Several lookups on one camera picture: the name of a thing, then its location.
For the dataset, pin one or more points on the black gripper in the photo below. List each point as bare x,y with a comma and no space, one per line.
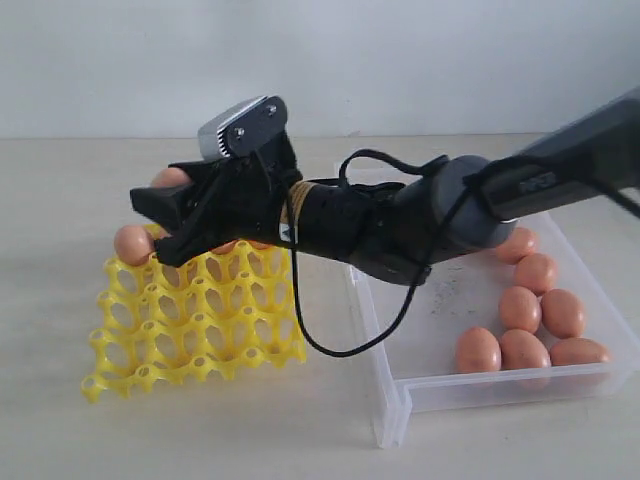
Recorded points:
228,199

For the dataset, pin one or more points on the brown egg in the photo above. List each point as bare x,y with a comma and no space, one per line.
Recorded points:
133,244
521,243
536,272
519,308
170,177
563,314
577,351
523,350
477,350
224,249

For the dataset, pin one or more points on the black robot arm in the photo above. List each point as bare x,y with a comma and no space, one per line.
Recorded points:
394,231

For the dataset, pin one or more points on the yellow plastic egg tray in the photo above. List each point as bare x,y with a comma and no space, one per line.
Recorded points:
215,315

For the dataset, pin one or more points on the clear plastic bin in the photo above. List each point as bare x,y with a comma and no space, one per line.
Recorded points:
413,368

